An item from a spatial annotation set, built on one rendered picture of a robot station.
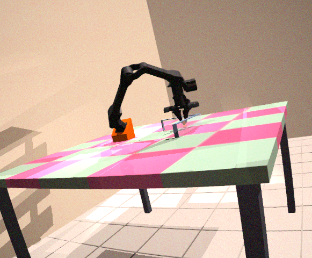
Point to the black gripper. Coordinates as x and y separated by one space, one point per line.
179 101

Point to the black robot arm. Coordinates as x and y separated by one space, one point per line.
176 82

